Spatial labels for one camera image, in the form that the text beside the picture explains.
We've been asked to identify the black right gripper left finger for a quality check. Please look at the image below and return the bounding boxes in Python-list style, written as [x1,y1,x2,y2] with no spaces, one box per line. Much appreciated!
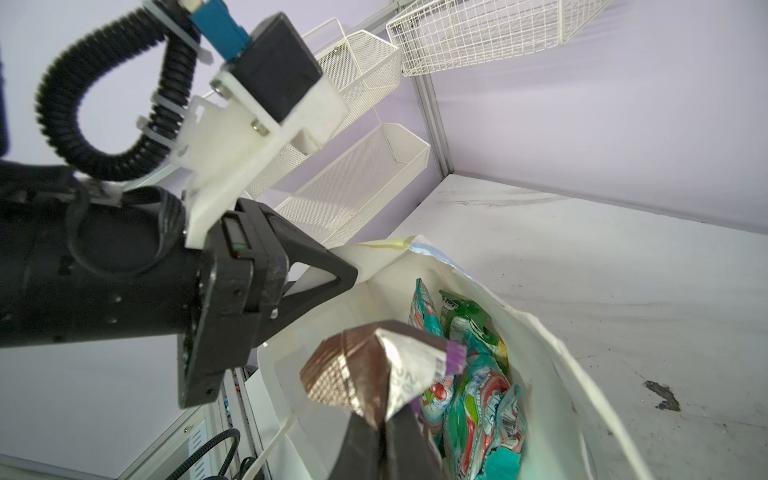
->
[328,414,383,480]

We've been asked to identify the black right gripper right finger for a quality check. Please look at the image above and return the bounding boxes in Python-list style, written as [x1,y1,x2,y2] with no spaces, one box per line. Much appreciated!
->
[385,404,443,480]

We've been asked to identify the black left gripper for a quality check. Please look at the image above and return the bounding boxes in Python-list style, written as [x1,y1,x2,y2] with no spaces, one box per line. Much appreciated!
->
[178,199,358,408]

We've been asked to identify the teal Fox's candy bag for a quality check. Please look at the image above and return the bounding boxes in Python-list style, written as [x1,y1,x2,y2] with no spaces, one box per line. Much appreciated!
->
[443,354,527,479]
[408,279,454,439]

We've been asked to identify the small brown purple snack bar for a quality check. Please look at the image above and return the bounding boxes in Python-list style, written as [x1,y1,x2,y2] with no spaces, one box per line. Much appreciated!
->
[300,320,467,429]

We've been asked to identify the green candy bag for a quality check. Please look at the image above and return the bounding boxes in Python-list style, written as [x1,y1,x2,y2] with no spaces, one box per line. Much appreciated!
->
[440,290,509,374]

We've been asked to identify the white printed paper bag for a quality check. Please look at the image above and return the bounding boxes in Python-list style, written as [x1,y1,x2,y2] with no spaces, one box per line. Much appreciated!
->
[245,236,651,479]

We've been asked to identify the white mesh shelf upper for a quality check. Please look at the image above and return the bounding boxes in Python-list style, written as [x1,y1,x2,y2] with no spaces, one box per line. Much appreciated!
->
[242,17,403,199]

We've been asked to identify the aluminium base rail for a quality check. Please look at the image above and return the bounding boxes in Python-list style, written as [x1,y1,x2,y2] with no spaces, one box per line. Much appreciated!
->
[119,365,264,479]

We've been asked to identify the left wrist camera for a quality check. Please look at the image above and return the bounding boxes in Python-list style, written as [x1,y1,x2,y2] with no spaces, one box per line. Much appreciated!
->
[169,12,349,250]

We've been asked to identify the white wire basket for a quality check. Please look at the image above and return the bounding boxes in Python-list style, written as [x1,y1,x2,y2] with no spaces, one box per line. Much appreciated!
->
[386,0,610,77]

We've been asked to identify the black corrugated cable left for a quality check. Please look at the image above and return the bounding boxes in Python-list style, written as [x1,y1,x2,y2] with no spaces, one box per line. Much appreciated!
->
[34,0,202,182]

